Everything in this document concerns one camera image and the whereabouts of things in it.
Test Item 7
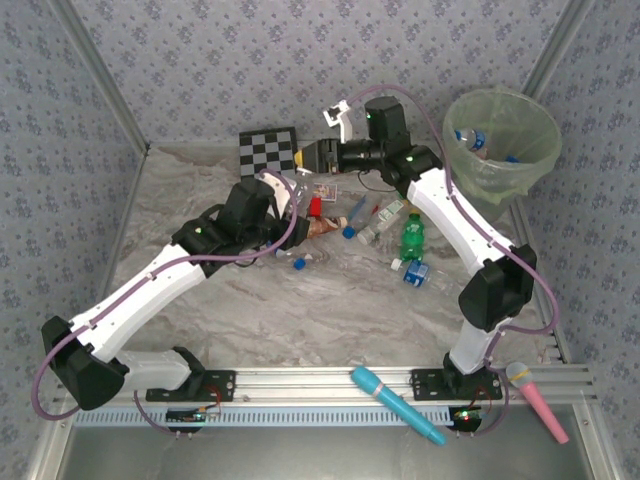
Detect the blue toy microphone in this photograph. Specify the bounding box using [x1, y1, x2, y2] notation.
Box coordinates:
[349, 365, 448, 447]

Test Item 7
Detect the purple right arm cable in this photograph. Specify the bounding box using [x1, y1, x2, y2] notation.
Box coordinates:
[347, 84, 560, 371]

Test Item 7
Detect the right circuit board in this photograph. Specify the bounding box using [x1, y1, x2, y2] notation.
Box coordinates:
[448, 405, 486, 432]

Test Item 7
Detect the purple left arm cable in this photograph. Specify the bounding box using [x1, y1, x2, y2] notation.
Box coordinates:
[30, 169, 301, 422]

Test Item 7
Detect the aluminium front rail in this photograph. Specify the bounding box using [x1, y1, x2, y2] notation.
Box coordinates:
[54, 367, 599, 406]

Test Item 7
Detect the bottle with white green label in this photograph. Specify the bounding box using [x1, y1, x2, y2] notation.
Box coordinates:
[375, 198, 406, 225]

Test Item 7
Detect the clear bottle light blue label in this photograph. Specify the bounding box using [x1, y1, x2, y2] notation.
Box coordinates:
[453, 126, 490, 155]

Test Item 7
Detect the circuit board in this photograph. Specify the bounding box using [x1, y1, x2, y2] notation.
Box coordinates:
[448, 405, 486, 432]
[164, 407, 221, 426]

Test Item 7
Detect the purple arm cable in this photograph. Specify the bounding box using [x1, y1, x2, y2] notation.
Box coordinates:
[30, 169, 301, 422]
[347, 84, 560, 371]

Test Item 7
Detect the left circuit board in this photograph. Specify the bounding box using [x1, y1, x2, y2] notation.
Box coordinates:
[164, 407, 221, 426]

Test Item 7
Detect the clear bottle blue label white cap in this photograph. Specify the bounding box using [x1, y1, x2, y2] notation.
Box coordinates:
[390, 256, 432, 290]

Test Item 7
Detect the black grey chessboard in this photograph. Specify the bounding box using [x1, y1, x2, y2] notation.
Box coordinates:
[238, 126, 301, 180]

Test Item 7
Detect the bin with green liner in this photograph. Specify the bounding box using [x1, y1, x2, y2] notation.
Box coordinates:
[431, 84, 564, 226]

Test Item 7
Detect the aluminium side rail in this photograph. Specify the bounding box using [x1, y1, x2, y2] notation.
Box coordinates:
[508, 202, 572, 365]

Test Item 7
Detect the light blue cable duct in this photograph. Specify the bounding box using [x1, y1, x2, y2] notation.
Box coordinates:
[74, 403, 457, 429]

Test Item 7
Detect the aluminium corner post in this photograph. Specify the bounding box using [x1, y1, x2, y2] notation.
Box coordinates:
[519, 0, 596, 99]
[49, 0, 152, 154]

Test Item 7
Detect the green soda bottle yellow cap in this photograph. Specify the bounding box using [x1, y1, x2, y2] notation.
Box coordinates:
[400, 211, 427, 263]

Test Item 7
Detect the pink toy microphone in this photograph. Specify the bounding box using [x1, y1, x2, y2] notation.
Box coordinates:
[505, 361, 571, 446]

